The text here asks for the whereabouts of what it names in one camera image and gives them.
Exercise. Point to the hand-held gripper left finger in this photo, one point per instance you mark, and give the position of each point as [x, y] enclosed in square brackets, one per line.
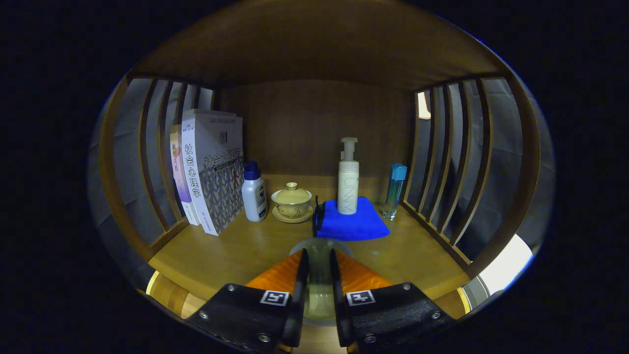
[297, 309]

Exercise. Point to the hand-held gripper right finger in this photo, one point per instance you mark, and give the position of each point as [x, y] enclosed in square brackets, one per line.
[340, 309]

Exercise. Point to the green ceramic cup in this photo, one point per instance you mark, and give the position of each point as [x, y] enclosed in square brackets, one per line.
[319, 285]

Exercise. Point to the wooden countertop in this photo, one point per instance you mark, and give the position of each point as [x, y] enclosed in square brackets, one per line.
[231, 250]

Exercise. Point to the white filing cabinet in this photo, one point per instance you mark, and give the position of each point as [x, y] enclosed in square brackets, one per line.
[506, 260]

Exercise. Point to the wooden cabinet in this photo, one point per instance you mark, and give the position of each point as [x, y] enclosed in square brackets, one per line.
[314, 49]

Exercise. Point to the blue cloth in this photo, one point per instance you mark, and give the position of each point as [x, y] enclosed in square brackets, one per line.
[354, 226]

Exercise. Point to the yellow lidded tea bowl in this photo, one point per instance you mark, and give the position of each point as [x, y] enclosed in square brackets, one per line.
[292, 199]

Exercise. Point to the white bottle dark blue cap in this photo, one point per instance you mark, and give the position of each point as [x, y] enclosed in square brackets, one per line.
[254, 196]

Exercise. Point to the white pump bottle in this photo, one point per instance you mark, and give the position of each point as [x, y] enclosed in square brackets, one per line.
[348, 187]

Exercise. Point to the clear bottle light blue cap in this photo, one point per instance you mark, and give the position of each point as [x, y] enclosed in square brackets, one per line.
[394, 189]

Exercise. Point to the white patterned book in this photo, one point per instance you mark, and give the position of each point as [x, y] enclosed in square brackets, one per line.
[221, 187]

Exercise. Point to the purple book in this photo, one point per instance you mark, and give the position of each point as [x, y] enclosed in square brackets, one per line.
[178, 172]

